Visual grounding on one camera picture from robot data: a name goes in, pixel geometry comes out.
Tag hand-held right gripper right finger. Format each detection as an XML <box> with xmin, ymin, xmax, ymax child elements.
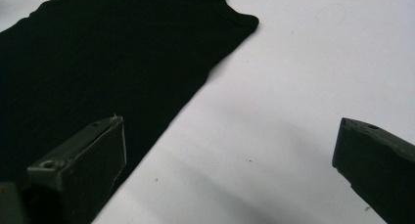
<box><xmin>332</xmin><ymin>117</ymin><xmax>415</xmax><ymax>224</ymax></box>

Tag black t-shirt with white print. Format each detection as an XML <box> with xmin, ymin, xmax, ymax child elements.
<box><xmin>0</xmin><ymin>0</ymin><xmax>260</xmax><ymax>224</ymax></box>

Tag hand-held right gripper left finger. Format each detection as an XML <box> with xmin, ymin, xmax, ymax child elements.
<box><xmin>20</xmin><ymin>114</ymin><xmax>127</xmax><ymax>224</ymax></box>

